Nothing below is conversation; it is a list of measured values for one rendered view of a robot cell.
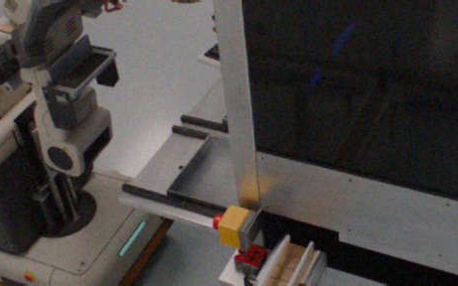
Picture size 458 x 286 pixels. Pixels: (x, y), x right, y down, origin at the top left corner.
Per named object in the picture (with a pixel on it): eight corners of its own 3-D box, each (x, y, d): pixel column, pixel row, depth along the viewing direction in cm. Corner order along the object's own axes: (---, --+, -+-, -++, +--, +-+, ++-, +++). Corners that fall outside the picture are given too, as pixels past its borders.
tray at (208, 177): (316, 169, 194) (315, 159, 192) (279, 231, 177) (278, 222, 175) (211, 142, 208) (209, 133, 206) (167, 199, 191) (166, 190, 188)
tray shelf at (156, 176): (359, 97, 221) (359, 92, 220) (272, 249, 175) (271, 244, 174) (228, 71, 240) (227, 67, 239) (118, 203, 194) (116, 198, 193)
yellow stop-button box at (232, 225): (259, 231, 167) (257, 211, 163) (246, 252, 162) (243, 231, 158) (231, 223, 170) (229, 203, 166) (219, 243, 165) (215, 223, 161)
